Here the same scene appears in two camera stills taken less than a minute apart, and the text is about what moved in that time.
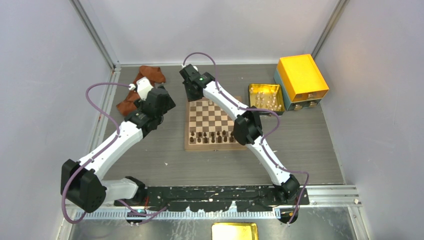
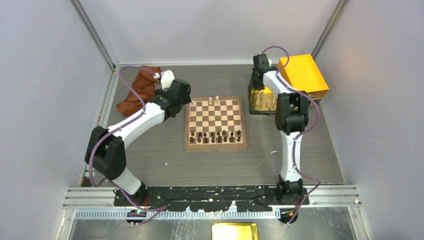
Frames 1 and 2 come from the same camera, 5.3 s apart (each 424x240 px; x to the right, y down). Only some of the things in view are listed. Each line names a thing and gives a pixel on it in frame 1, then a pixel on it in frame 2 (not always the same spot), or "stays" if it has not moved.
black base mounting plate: (211, 198) stays
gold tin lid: (234, 231) stays
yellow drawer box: (300, 81) stays
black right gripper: (189, 97) to (252, 85)
